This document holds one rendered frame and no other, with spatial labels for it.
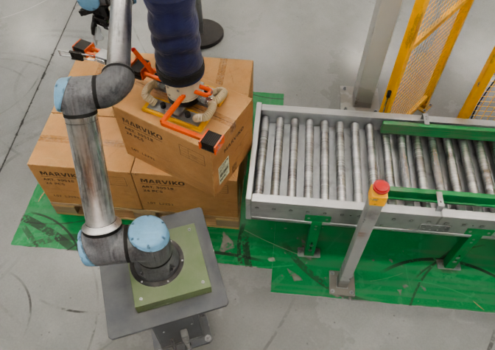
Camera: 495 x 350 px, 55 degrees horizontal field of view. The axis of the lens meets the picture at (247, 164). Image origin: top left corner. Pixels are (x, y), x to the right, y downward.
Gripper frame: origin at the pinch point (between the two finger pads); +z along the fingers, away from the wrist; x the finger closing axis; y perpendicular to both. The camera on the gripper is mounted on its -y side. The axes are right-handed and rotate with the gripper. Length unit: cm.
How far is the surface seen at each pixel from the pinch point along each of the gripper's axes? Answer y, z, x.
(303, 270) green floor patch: 122, 121, -14
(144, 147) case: 24, 51, -18
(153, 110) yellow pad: 31.4, 25.1, -12.2
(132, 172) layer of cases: 19, 67, -27
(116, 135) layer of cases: -5, 67, -9
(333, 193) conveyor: 124, 73, 14
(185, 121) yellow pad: 50, 25, -12
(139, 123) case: 25.9, 31.5, -18.4
